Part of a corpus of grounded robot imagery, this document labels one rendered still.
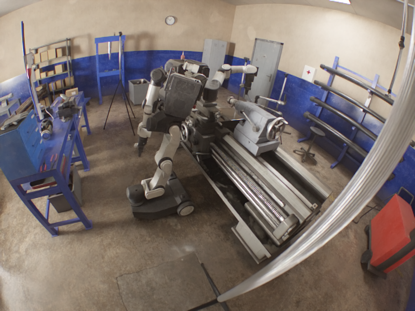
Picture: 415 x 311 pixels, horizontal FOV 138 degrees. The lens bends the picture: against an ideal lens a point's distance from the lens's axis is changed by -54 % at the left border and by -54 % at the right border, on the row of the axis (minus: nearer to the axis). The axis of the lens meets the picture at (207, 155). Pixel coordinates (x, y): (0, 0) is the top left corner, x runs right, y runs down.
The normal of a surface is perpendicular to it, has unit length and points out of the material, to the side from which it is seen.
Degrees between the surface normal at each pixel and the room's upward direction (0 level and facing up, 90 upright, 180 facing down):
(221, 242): 0
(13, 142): 90
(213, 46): 90
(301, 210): 36
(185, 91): 84
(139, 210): 0
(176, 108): 98
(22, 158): 90
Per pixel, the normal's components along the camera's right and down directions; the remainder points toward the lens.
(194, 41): 0.49, 0.58
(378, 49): -0.86, 0.21
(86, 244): 0.13, -0.79
